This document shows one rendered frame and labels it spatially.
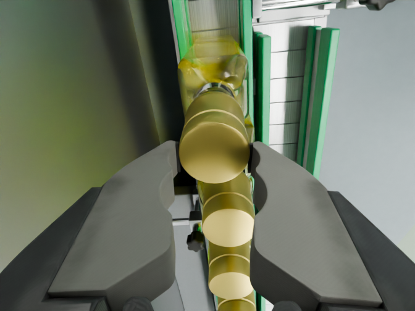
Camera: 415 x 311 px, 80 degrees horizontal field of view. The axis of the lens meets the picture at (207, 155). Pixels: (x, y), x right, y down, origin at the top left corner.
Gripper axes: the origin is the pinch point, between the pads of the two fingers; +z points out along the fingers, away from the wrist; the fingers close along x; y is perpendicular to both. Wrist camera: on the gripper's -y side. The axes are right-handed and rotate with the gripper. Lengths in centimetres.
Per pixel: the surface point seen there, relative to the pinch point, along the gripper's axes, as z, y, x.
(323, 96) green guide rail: 19.7, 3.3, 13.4
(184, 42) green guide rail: 19.7, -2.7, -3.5
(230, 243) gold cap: 0.0, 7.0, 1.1
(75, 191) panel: 4.7, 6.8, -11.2
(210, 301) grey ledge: 28, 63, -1
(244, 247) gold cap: 2.5, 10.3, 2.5
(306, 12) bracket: 27.7, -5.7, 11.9
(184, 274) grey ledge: 28, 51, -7
